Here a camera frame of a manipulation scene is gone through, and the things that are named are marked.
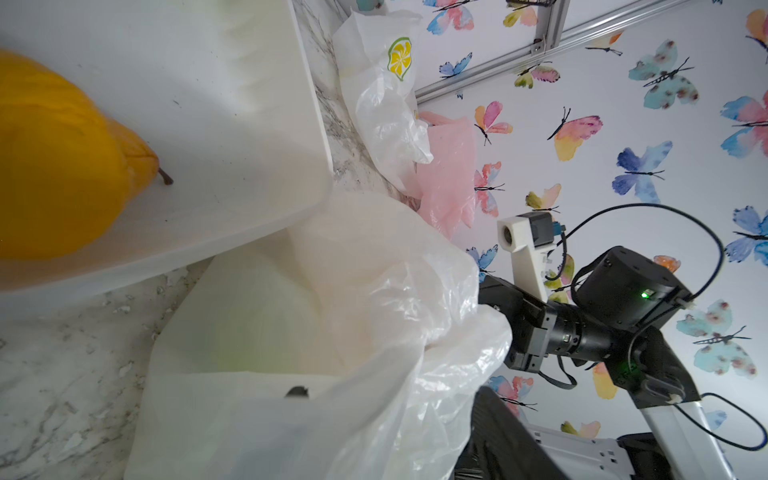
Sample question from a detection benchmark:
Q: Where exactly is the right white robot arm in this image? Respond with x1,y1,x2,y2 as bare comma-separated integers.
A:
479,246,735,479

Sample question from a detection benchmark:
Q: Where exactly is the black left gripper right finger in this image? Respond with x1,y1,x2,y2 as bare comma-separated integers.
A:
452,386,566,480

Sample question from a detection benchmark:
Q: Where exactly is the white rectangular fruit tray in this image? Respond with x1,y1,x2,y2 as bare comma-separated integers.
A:
1,1,332,296

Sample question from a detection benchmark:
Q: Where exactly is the white cartoon print plastic bag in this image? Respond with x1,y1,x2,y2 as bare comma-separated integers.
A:
125,192,511,479

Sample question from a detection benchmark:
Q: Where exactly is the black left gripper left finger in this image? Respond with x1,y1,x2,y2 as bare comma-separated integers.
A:
285,386,309,399

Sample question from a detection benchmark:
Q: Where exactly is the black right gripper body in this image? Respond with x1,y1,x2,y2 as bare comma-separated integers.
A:
479,275,612,373

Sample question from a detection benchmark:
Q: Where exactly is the yellow orange fruit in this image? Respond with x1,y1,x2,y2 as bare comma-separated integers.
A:
1,51,174,260

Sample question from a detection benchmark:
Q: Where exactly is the green pear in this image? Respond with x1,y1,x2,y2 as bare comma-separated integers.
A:
201,287,316,374

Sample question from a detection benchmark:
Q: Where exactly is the white lemon print plastic bag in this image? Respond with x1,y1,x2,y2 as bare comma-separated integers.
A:
332,10,433,198

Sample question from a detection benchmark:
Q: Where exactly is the pink apple print plastic bag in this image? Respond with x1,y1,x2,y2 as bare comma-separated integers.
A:
411,111,477,239

